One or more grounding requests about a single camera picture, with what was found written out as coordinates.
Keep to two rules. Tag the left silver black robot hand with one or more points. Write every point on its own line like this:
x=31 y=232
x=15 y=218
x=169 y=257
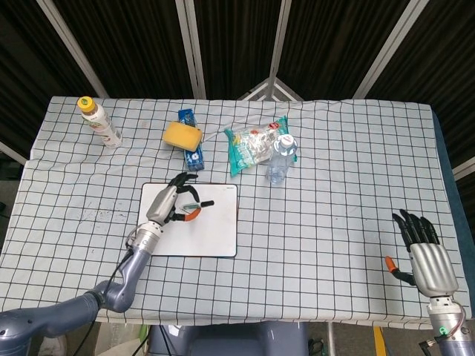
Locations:
x=165 y=202

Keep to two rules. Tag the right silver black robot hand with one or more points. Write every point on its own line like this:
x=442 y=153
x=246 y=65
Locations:
x=430 y=259

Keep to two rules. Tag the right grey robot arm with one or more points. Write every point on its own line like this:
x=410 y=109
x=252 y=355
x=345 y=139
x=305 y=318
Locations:
x=449 y=326

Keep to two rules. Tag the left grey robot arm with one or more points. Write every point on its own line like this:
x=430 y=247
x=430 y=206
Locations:
x=111 y=278

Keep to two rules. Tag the blue cookie box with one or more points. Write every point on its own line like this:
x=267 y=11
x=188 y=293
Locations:
x=193 y=155

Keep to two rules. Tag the white board with black rim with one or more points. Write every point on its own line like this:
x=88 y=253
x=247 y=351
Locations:
x=215 y=222

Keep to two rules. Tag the yellow sponge with green pad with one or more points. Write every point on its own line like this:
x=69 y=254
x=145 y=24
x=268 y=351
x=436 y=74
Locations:
x=182 y=136

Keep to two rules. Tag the teal clear snack bag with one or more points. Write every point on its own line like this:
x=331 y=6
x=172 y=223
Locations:
x=248 y=146

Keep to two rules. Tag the yellow-capped white drink bottle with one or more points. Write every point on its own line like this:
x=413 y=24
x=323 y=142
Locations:
x=101 y=123

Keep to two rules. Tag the clear water bottle white cap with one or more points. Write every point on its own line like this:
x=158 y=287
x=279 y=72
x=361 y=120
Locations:
x=281 y=157

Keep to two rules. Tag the white black-checked tablecloth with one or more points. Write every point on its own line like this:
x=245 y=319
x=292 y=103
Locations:
x=297 y=222

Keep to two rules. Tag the grey robot torso base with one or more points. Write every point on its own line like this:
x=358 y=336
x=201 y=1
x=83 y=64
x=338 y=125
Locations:
x=228 y=339

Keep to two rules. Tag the white folding screen frame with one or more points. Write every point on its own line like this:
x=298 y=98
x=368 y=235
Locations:
x=193 y=48

